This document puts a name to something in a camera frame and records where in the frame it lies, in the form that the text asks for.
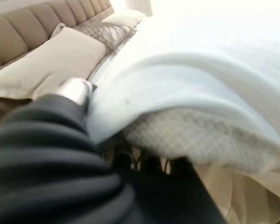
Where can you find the robot left hand black glove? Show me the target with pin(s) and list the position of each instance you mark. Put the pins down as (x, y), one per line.
(49, 175)

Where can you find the white duvet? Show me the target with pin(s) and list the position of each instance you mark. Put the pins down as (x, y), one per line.
(189, 70)

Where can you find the cream bed sheet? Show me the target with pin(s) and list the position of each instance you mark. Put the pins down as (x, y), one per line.
(235, 191)

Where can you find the large cream pillow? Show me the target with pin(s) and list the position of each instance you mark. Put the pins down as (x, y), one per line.
(60, 60)

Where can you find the beige tufted headboard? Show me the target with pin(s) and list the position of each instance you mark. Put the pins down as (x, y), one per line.
(25, 25)

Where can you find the small cream pillow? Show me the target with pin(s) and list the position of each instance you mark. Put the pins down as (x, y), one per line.
(123, 18)

